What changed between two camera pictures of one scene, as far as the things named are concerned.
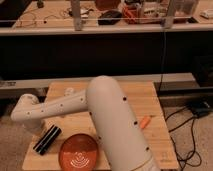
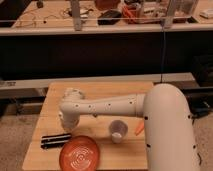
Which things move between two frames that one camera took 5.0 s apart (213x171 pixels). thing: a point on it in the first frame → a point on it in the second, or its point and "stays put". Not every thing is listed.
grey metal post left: x=76 y=14 stays put
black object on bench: x=109 y=17 stays put
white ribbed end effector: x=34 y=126 → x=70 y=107
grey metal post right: x=168 y=20 stays put
